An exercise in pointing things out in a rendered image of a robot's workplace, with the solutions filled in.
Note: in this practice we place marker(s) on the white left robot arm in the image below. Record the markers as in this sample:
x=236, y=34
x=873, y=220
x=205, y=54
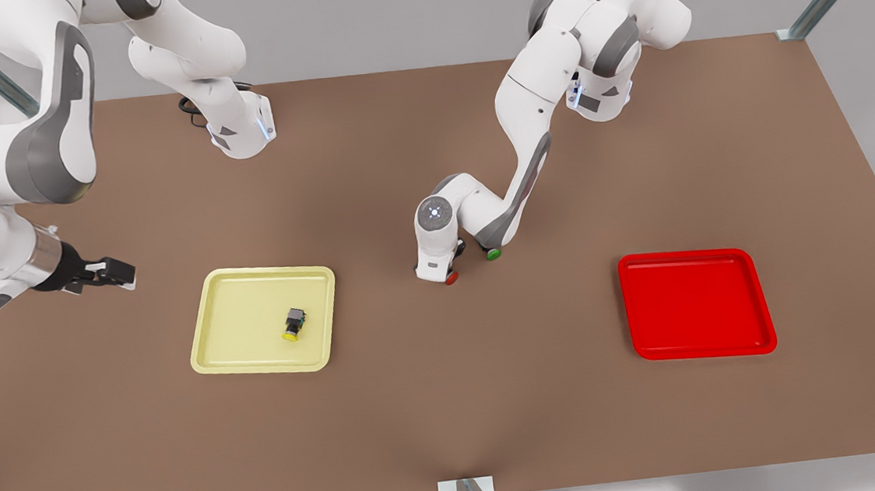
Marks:
x=542, y=89

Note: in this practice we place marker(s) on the red tray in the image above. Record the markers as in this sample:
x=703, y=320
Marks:
x=696, y=303

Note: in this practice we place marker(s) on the green push-button switch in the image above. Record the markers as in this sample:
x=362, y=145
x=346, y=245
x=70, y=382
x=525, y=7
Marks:
x=493, y=254

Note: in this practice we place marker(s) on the yellow push-button switch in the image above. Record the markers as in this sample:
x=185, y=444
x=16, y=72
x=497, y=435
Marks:
x=294, y=324

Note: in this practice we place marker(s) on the red push-button switch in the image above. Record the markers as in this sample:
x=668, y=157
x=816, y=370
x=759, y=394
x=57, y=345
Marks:
x=452, y=278

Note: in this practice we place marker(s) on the pale yellow tray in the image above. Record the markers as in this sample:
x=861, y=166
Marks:
x=256, y=322

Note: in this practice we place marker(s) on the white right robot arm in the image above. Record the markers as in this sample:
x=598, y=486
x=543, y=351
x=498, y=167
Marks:
x=47, y=143

